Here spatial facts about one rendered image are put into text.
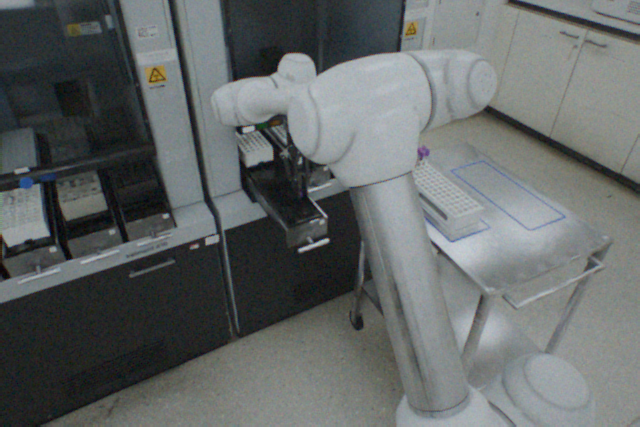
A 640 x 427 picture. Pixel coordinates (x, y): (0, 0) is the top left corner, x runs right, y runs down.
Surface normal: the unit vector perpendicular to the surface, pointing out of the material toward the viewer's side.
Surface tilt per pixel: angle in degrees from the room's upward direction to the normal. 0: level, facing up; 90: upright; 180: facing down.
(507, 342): 0
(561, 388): 6
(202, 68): 90
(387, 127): 62
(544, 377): 10
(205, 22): 90
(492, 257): 0
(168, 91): 90
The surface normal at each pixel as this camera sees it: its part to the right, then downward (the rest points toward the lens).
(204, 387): 0.00, -0.80
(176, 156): 0.48, 0.53
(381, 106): 0.43, 0.15
